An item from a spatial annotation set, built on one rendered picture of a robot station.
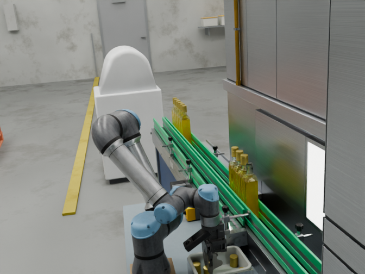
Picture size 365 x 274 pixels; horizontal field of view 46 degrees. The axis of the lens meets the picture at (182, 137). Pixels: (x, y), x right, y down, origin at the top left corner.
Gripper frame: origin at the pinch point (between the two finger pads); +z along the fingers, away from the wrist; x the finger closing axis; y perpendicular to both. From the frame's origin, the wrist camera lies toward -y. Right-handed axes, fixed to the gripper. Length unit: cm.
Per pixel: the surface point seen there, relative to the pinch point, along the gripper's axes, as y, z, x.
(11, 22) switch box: -186, -88, 1101
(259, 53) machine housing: 42, -77, 41
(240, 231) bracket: 18.1, -8.0, 9.3
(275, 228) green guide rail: 30.4, -10.9, 2.4
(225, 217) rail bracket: 11.5, -16.1, 9.0
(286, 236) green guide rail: 30.1, -13.0, -8.2
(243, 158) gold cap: 26.3, -34.6, 24.3
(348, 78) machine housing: 4, -88, -80
